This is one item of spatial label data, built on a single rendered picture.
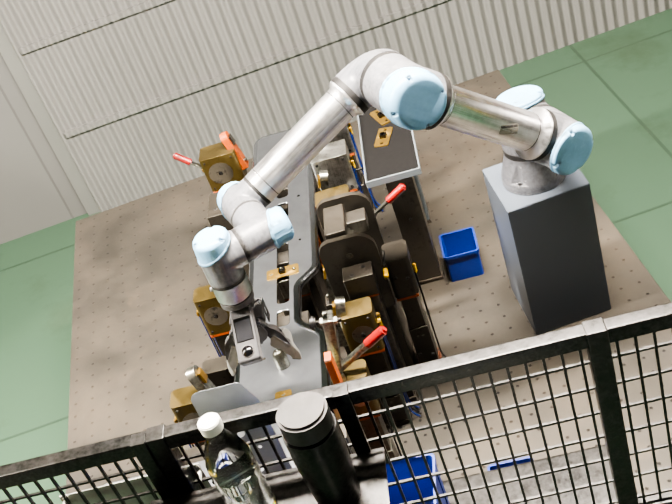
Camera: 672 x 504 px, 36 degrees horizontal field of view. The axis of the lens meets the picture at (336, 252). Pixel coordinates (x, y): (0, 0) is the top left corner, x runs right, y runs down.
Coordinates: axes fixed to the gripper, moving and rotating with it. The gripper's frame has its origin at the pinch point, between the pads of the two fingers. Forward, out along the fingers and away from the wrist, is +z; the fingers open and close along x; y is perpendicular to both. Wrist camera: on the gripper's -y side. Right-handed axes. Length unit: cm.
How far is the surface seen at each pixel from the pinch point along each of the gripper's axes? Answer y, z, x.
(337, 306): 15.9, 1.2, -15.9
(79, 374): 64, 41, 72
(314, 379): 5.5, 11.1, -7.2
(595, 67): 272, 112, -123
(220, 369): 17.6, 12.1, 15.7
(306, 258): 50, 11, -7
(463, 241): 72, 36, -46
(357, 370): -0.4, 6.0, -18.1
